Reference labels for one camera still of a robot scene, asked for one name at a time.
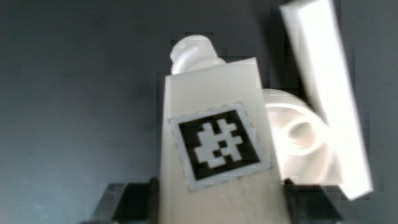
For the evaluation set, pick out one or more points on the white stool leg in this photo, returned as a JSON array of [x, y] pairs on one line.
[[220, 188]]

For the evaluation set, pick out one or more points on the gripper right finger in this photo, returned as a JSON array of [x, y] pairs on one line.
[[309, 206]]

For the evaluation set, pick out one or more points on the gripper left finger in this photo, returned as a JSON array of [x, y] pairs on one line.
[[128, 204]]

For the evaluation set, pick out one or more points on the white right barrier rail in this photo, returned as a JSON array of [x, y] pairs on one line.
[[314, 37]]

